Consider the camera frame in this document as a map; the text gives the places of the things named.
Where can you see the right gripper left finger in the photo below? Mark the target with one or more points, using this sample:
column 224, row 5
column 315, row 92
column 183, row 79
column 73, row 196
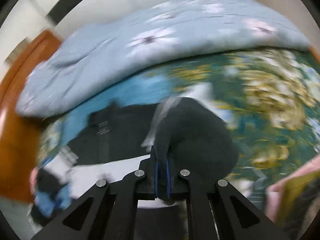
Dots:
column 106, row 211

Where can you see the wooden headboard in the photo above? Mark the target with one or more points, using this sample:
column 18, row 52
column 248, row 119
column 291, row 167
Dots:
column 20, row 136

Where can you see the teal floral bed blanket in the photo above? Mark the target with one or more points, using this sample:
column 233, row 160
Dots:
column 268, row 99

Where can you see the white black-striped wardrobe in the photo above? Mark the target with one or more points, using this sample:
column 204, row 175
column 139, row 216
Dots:
column 23, row 20

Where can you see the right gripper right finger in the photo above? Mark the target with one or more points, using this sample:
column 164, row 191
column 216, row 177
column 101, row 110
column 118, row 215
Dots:
column 219, row 212

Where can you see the light blue floral quilt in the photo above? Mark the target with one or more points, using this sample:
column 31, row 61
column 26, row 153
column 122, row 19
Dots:
column 99, row 55

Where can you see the black and white fleece jacket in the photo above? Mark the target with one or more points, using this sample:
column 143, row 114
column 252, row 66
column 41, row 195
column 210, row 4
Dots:
column 116, row 140

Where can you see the blue fleece garment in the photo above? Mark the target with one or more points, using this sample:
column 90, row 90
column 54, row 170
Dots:
column 49, row 204

